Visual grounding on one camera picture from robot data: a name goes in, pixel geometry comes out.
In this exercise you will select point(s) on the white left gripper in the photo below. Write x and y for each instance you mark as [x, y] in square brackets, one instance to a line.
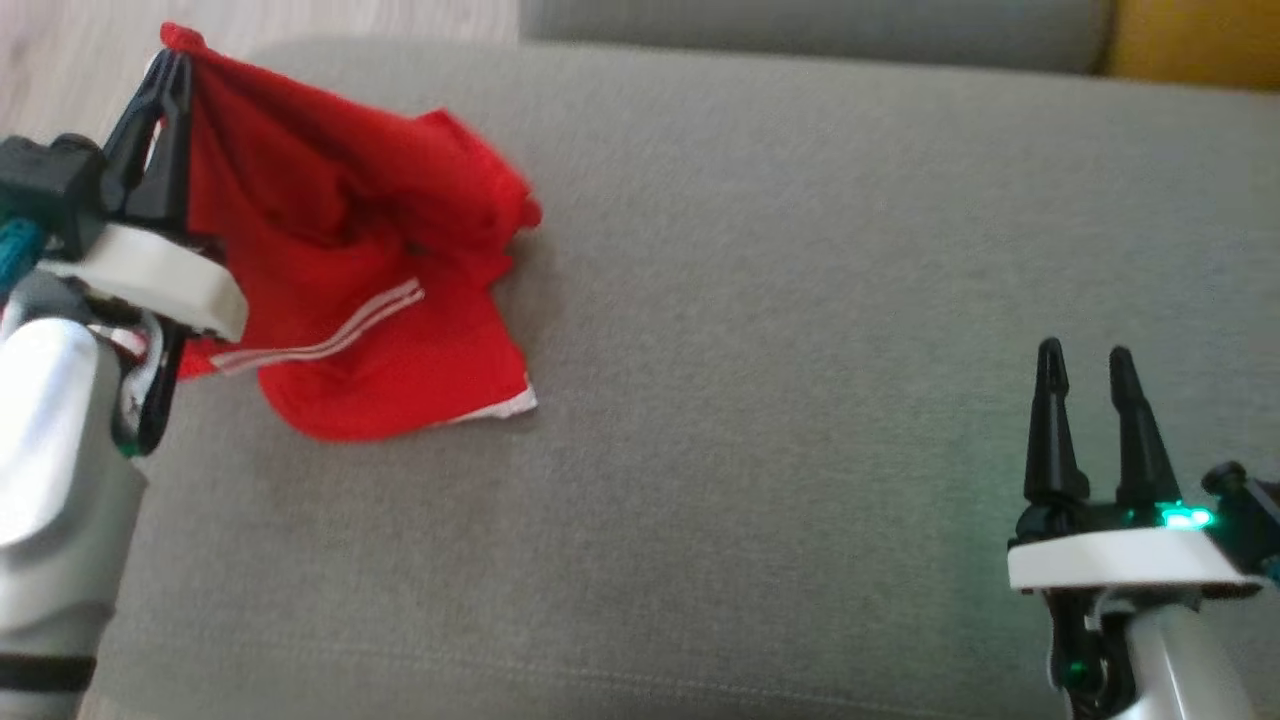
[160, 275]

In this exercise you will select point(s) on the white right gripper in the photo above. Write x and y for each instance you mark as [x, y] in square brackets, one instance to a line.
[1120, 562]

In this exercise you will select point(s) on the red jersey with letter print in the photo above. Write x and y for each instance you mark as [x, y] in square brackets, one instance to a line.
[400, 340]

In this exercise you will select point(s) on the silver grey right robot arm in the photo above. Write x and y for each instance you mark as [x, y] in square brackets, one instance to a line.
[1180, 660]

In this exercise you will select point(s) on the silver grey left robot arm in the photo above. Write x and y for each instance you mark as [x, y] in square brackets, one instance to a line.
[50, 450]

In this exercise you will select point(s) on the large grey sofa seat cushion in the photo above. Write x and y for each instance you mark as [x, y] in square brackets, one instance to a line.
[750, 350]

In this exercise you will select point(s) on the big yellow sofa backrest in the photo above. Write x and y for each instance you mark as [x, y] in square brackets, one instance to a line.
[1200, 40]

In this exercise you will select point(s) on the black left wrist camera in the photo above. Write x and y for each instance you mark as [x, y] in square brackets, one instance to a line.
[50, 180]

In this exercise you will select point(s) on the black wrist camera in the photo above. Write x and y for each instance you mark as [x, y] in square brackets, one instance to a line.
[50, 180]
[1245, 510]

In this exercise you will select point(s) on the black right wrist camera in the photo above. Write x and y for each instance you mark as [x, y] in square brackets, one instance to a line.
[1245, 510]

